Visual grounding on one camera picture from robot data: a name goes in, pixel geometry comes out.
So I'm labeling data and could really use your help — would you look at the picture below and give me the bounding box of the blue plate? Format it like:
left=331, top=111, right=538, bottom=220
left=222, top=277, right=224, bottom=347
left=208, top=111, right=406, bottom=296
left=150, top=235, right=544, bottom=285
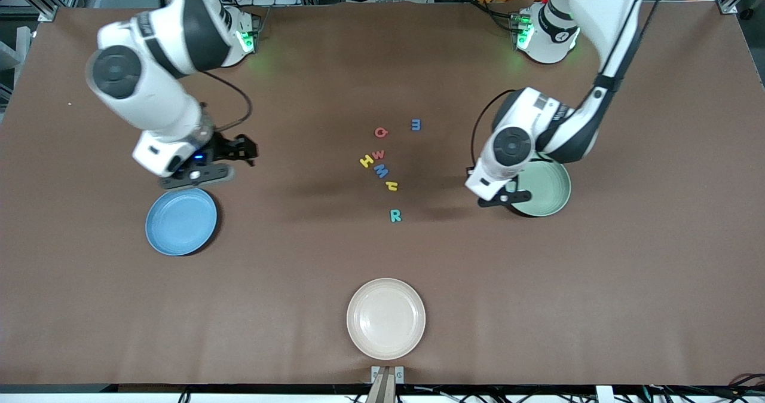
left=145, top=187, right=218, bottom=257

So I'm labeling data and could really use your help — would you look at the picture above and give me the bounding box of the beige plate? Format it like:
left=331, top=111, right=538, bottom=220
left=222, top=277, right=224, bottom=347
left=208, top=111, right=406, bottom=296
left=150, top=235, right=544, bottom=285
left=346, top=278, right=427, bottom=361

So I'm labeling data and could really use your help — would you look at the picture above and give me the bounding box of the green plate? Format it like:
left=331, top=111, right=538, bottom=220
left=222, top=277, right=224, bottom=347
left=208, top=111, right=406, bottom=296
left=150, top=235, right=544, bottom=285
left=505, top=158, right=572, bottom=218

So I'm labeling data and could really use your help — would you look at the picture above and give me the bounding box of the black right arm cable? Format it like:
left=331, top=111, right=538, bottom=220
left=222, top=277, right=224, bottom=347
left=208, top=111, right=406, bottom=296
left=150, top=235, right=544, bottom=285
left=200, top=70, right=254, bottom=136

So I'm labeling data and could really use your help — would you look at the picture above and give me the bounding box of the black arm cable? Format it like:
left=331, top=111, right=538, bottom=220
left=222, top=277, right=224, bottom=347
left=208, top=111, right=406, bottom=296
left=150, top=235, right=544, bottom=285
left=200, top=70, right=254, bottom=136
left=471, top=88, right=518, bottom=174

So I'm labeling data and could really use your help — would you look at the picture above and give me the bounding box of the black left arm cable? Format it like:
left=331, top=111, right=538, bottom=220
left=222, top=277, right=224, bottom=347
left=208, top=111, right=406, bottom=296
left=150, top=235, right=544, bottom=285
left=471, top=88, right=518, bottom=174

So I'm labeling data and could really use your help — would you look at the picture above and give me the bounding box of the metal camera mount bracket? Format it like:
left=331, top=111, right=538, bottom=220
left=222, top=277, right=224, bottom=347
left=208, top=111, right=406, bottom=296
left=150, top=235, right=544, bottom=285
left=371, top=365, right=405, bottom=403

